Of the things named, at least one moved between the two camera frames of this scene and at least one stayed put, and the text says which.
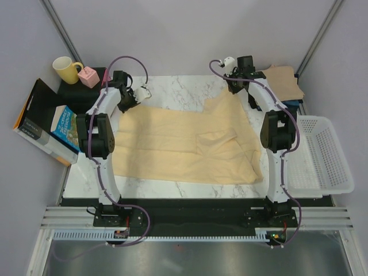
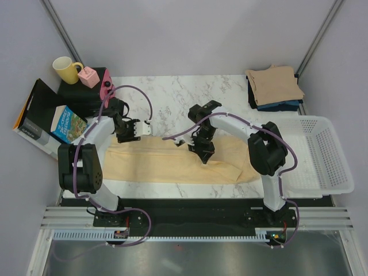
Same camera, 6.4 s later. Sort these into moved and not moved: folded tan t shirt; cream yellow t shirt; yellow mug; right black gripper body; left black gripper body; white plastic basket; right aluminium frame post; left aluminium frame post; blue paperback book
Moved: cream yellow t shirt; right black gripper body; left black gripper body
Not moved: right aluminium frame post; white plastic basket; folded tan t shirt; blue paperback book; yellow mug; left aluminium frame post
